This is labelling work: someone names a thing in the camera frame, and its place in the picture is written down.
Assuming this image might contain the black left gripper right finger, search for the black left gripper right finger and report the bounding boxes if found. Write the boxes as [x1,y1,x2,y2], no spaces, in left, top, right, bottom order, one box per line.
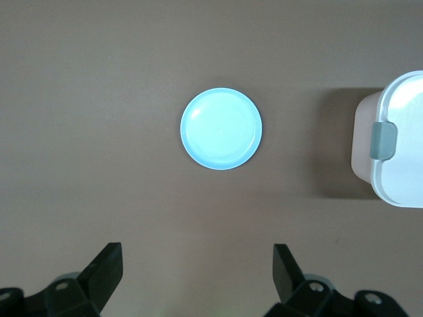
[272,243,336,317]

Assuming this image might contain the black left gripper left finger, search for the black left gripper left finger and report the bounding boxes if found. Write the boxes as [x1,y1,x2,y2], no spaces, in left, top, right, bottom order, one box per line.
[44,242,124,317]

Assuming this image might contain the brown table mat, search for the brown table mat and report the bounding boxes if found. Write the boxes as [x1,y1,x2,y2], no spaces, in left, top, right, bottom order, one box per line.
[0,0,423,317]

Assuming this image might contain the light blue round plate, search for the light blue round plate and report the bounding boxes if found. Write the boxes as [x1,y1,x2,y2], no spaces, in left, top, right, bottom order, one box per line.
[179,87,264,172]

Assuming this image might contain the white lidded box grey latches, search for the white lidded box grey latches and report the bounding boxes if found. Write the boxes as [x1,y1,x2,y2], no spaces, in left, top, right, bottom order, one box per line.
[350,69,423,209]

